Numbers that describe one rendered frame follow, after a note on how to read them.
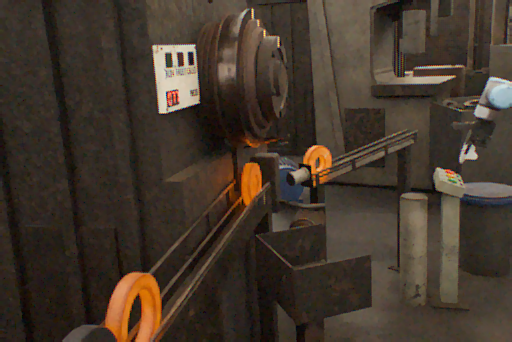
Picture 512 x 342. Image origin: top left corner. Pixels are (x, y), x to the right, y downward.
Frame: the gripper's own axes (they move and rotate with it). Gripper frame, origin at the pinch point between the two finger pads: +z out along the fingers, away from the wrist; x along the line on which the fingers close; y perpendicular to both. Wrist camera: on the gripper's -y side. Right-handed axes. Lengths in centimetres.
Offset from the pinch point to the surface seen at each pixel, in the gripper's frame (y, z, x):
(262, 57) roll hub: -82, -25, -71
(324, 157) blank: -56, 16, -9
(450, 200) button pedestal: 3.2, 19.1, 2.0
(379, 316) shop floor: -9, 77, -15
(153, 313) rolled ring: -74, 26, -144
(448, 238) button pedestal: 8.8, 36.3, 1.6
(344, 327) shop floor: -23, 82, -27
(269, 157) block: -75, 15, -40
